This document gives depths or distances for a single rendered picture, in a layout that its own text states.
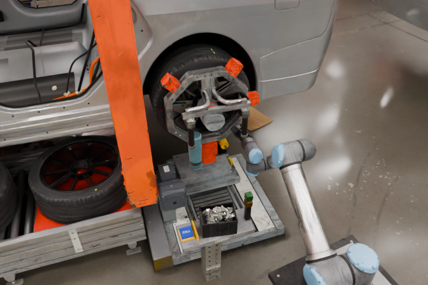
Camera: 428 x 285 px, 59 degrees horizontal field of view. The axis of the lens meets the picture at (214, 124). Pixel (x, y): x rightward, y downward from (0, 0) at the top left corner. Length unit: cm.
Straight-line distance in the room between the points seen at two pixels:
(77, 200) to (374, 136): 268
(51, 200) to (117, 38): 122
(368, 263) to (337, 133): 199
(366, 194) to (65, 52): 260
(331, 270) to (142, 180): 106
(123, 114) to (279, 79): 126
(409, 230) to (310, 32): 157
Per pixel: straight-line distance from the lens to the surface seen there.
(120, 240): 260
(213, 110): 218
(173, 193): 250
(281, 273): 228
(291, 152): 193
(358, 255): 197
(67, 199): 248
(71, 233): 248
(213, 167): 291
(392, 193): 332
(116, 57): 170
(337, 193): 317
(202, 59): 232
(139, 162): 204
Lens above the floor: 221
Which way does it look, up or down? 37 degrees down
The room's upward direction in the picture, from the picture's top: 1 degrees counter-clockwise
